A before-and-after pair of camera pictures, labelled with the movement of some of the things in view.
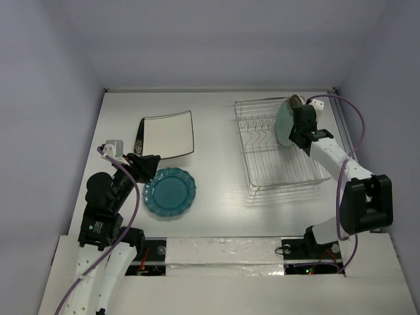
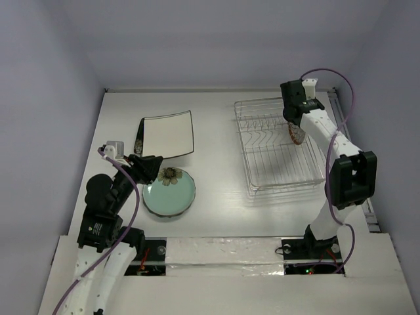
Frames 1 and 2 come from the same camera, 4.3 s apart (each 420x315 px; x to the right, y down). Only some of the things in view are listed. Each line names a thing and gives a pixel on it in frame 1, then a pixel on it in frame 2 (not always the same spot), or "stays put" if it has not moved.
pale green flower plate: x=283 y=125 → x=171 y=193
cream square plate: x=168 y=136 stays put
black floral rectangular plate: x=139 y=139 stays put
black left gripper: x=144 y=166 stays put
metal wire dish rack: x=269 y=162 stays put
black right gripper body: x=302 y=115 → x=289 y=115
